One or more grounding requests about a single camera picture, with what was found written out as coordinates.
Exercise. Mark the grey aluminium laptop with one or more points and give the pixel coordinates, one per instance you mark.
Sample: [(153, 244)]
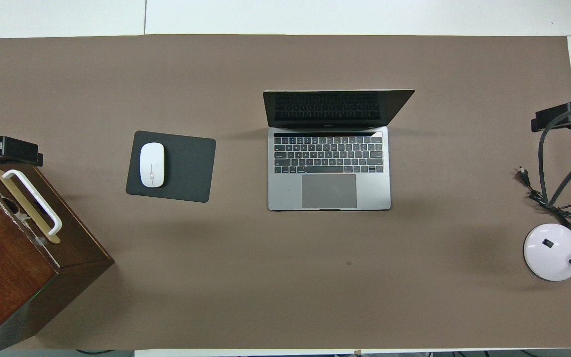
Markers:
[(335, 191)]

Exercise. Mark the dark brown wooden box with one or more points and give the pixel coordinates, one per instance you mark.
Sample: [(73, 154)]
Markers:
[(8, 277)]

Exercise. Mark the white desk lamp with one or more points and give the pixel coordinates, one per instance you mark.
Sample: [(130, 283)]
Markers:
[(550, 250)]

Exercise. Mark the white computer mouse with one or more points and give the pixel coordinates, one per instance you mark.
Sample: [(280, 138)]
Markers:
[(152, 163)]

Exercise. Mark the black mouse pad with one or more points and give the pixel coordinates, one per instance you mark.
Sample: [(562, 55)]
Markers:
[(186, 168)]

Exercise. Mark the brown table mat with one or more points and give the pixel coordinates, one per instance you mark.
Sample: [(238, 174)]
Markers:
[(285, 287)]

